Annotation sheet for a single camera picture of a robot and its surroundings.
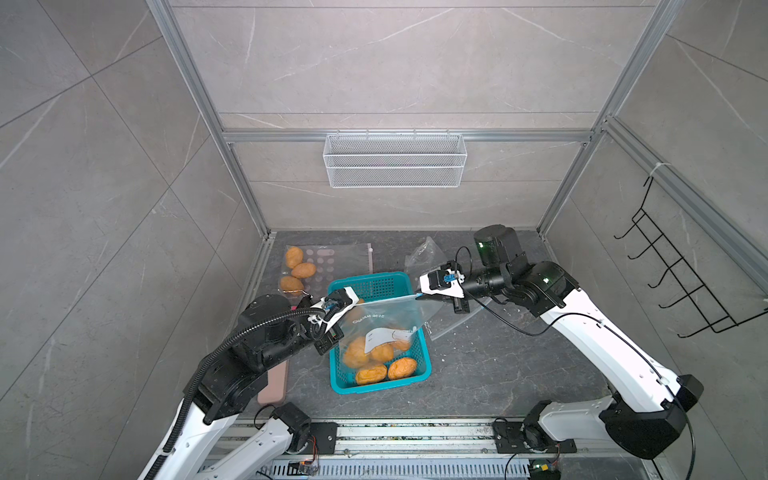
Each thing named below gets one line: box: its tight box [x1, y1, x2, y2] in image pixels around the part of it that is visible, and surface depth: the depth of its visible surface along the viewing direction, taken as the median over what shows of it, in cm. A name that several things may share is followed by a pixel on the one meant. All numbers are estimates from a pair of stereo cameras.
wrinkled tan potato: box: [280, 276, 304, 295], surface depth 100 cm
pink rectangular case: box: [257, 359, 290, 406], surface depth 80 cm
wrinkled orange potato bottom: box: [388, 357, 417, 379], surface depth 81 cm
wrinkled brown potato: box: [285, 246, 303, 269], surface depth 109 cm
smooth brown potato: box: [344, 336, 370, 369], surface depth 77 cm
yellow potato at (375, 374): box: [356, 365, 387, 385], surface depth 81 cm
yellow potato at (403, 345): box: [393, 339, 411, 351], surface depth 81 cm
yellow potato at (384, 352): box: [370, 343, 395, 363], surface depth 81 cm
